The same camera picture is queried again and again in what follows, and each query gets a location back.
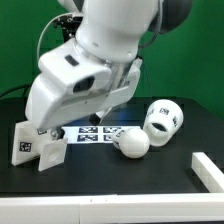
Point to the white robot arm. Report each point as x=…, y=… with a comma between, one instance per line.
x=111, y=30

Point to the black camera stand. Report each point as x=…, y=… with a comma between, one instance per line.
x=69, y=25

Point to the white lamp bulb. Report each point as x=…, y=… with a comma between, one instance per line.
x=133, y=142

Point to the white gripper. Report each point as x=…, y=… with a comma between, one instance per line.
x=73, y=85

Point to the white right table rail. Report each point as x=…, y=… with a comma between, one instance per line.
x=209, y=174

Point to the white lamp hood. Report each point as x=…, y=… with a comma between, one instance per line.
x=163, y=119

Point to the white lamp base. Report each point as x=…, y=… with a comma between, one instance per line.
x=29, y=143

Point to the marker tag sheet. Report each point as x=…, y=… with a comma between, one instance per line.
x=90, y=134

